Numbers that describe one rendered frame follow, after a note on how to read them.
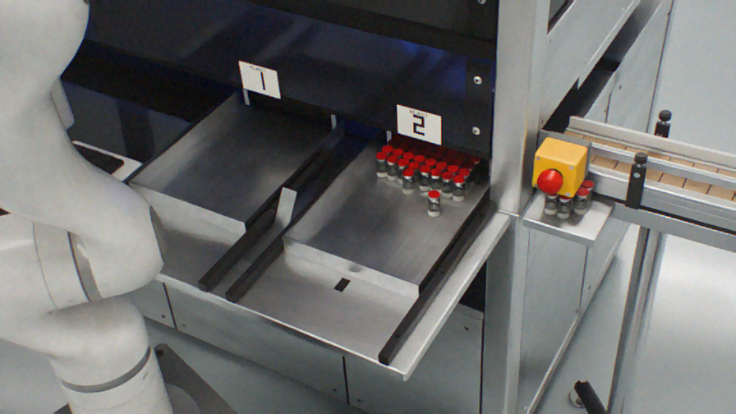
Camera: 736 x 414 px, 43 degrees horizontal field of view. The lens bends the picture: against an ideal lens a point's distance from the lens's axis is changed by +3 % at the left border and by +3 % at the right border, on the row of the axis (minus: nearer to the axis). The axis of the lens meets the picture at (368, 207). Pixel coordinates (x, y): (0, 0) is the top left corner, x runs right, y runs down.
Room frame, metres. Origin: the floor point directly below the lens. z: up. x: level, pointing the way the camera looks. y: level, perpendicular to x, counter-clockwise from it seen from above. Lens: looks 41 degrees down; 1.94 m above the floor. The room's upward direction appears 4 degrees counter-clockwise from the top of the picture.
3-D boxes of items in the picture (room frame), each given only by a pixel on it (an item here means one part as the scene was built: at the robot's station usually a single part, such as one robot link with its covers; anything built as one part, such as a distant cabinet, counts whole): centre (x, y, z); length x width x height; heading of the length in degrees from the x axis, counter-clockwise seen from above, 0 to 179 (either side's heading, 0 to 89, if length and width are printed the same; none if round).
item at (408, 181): (1.27, -0.08, 0.91); 0.02 x 0.02 x 0.05
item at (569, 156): (1.18, -0.33, 1.00); 0.08 x 0.07 x 0.07; 148
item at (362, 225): (1.21, -0.05, 0.90); 0.34 x 0.26 x 0.04; 148
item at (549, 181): (1.14, -0.30, 1.00); 0.04 x 0.04 x 0.04; 58
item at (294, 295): (1.24, 0.13, 0.87); 0.70 x 0.48 x 0.02; 58
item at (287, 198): (1.17, 0.17, 0.91); 0.14 x 0.03 x 0.06; 148
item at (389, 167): (1.28, -0.10, 0.91); 0.18 x 0.02 x 0.05; 58
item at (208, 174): (1.39, 0.24, 0.90); 0.34 x 0.26 x 0.04; 148
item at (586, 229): (1.20, -0.36, 0.87); 0.14 x 0.13 x 0.02; 148
